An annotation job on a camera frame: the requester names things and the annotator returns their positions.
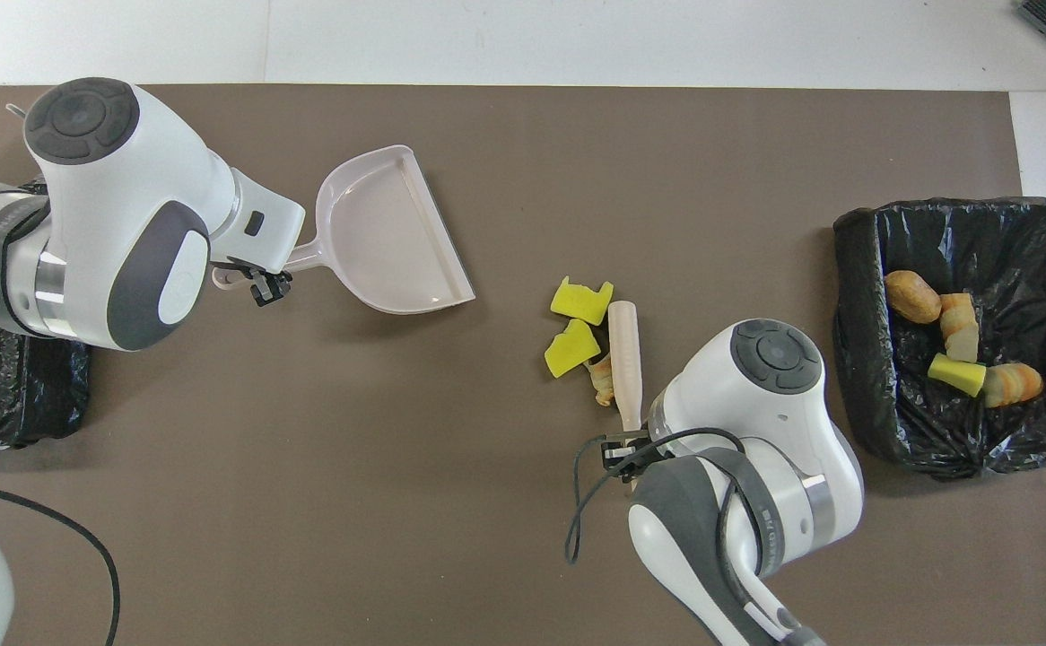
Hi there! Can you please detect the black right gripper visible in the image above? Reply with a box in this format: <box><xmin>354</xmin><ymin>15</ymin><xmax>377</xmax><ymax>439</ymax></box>
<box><xmin>599</xmin><ymin>430</ymin><xmax>668</xmax><ymax>477</ymax></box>

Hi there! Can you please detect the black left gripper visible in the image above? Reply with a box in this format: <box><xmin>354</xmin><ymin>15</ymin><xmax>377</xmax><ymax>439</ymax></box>
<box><xmin>211</xmin><ymin>256</ymin><xmax>294</xmax><ymax>309</ymax></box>

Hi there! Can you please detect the pale striped croissant piece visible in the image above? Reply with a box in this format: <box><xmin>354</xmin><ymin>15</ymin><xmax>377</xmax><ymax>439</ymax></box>
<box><xmin>584</xmin><ymin>353</ymin><xmax>615</xmax><ymax>407</ymax></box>

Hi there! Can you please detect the beige hand brush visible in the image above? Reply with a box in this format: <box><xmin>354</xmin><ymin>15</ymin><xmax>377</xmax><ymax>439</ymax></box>
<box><xmin>608</xmin><ymin>301</ymin><xmax>645</xmax><ymax>433</ymax></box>

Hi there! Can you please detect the yellow wedge sponge piece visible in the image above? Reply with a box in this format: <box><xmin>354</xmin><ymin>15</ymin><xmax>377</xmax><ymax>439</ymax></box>
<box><xmin>544</xmin><ymin>319</ymin><xmax>602</xmax><ymax>379</ymax></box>

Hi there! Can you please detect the beige plastic dustpan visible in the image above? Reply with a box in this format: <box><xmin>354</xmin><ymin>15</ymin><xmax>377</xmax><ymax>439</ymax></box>
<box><xmin>211</xmin><ymin>145</ymin><xmax>476</xmax><ymax>315</ymax></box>

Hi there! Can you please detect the yellow notched sponge piece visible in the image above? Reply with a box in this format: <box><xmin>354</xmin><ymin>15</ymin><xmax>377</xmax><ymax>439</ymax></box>
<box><xmin>550</xmin><ymin>276</ymin><xmax>615</xmax><ymax>326</ymax></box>

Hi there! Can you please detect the brown bread roll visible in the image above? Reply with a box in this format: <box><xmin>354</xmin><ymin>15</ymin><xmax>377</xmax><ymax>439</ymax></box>
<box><xmin>885</xmin><ymin>270</ymin><xmax>942</xmax><ymax>325</ymax></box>

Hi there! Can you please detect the small yellow sponge piece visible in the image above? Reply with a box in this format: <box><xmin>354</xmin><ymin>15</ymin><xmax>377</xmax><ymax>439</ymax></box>
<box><xmin>927</xmin><ymin>353</ymin><xmax>988</xmax><ymax>398</ymax></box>

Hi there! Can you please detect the orange striped croissant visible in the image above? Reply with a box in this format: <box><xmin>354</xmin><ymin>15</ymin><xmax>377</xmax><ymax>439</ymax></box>
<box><xmin>982</xmin><ymin>362</ymin><xmax>1045</xmax><ymax>409</ymax></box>

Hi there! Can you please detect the black bag lined bin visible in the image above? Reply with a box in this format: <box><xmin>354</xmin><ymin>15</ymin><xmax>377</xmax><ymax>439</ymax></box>
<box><xmin>832</xmin><ymin>197</ymin><xmax>1046</xmax><ymax>479</ymax></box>
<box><xmin>0</xmin><ymin>179</ymin><xmax>93</xmax><ymax>450</ymax></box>

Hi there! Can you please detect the brown table mat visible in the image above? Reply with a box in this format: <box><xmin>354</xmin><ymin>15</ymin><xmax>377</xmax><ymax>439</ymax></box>
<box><xmin>0</xmin><ymin>85</ymin><xmax>1046</xmax><ymax>646</ymax></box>

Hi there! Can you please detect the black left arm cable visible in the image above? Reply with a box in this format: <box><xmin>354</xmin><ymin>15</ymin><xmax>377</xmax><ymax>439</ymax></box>
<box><xmin>0</xmin><ymin>476</ymin><xmax>120</xmax><ymax>646</ymax></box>

